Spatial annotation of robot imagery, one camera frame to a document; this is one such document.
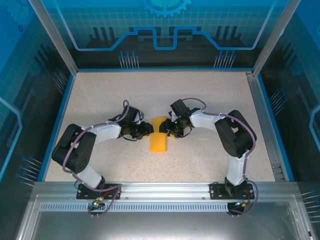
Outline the yellow square paper sheet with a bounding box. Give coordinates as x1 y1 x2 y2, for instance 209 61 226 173
149 116 169 154

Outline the grey sheet metal tray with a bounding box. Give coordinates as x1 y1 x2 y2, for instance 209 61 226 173
14 194 313 240

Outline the blue printed back panel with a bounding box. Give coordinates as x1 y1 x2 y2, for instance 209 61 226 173
41 0 286 70

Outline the blue printed panel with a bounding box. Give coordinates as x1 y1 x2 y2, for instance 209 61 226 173
0 0 76 240
259 0 320 240
41 0 286 70

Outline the blue printed right side panel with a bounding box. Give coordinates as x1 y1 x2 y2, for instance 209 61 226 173
259 0 320 240

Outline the blue printed left side panel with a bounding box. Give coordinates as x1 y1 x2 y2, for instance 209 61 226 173
0 0 76 240

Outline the aluminium mounting rail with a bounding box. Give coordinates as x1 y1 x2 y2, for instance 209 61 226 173
33 181 300 201

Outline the slotted metal cable duct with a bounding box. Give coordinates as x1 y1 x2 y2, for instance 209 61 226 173
39 202 292 211

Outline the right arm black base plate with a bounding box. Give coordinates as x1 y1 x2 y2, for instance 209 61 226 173
209 182 256 200

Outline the aluminium side rail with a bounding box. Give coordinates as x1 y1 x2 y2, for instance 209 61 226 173
246 71 287 182

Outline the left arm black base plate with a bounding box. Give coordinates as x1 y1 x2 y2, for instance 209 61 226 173
76 183 123 200

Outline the left cable connector with LED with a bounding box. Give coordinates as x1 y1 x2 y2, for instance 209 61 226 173
91 196 111 210

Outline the cable connector with led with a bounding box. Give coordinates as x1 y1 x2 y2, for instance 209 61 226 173
231 198 252 208
91 196 111 210

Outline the right cable connector with LED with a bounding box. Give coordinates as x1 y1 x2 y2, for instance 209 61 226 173
231 198 252 208

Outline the right aluminium frame post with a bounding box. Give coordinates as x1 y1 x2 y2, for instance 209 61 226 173
252 0 302 76

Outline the aluminium frame post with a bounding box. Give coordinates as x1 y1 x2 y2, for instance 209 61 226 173
252 0 302 76
28 0 79 76

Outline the left aluminium frame post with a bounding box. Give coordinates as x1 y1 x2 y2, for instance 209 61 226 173
28 0 79 76

